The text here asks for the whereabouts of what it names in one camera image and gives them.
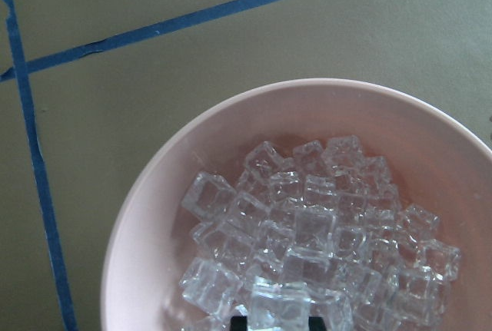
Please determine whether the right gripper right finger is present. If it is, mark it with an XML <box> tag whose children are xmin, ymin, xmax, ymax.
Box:
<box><xmin>308</xmin><ymin>316</ymin><xmax>327</xmax><ymax>331</ymax></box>

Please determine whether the pink bowl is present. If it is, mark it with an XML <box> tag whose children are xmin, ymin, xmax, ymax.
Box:
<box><xmin>101</xmin><ymin>78</ymin><xmax>491</xmax><ymax>330</ymax></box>

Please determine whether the single clear ice cube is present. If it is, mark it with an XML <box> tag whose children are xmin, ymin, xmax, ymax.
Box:
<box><xmin>248</xmin><ymin>276</ymin><xmax>311</xmax><ymax>330</ymax></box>

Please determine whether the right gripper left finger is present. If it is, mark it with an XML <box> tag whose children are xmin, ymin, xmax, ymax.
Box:
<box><xmin>229</xmin><ymin>316</ymin><xmax>248</xmax><ymax>331</ymax></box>

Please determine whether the clear ice cubes pile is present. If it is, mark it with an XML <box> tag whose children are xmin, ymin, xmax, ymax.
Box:
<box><xmin>180</xmin><ymin>135</ymin><xmax>460</xmax><ymax>330</ymax></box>

